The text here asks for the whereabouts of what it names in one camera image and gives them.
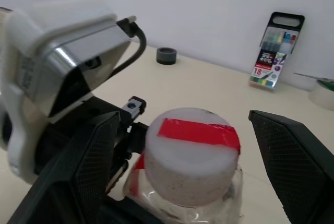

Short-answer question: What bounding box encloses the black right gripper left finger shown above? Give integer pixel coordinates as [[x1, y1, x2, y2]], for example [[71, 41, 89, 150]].
[[7, 111, 121, 224]]

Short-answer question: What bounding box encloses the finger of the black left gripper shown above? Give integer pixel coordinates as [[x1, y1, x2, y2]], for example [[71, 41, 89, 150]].
[[129, 122, 150, 155]]

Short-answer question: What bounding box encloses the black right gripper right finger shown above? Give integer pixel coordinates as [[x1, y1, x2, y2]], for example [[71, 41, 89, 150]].
[[248, 109, 334, 224]]

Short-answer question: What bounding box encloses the clear bottle with white cap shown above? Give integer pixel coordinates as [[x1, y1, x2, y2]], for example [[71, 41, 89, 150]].
[[122, 107, 245, 224]]

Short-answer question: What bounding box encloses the clear tape roll green core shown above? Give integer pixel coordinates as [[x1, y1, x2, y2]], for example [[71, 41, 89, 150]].
[[292, 72, 334, 111]]

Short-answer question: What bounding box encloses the dark grey round cap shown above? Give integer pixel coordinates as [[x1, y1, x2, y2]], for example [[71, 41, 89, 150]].
[[156, 47, 177, 66]]

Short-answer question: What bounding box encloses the marker pen set package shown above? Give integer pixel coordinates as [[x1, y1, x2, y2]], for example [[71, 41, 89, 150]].
[[249, 11, 306, 92]]

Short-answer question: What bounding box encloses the black camera cable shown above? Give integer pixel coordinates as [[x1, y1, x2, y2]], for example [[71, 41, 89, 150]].
[[112, 16, 148, 75]]

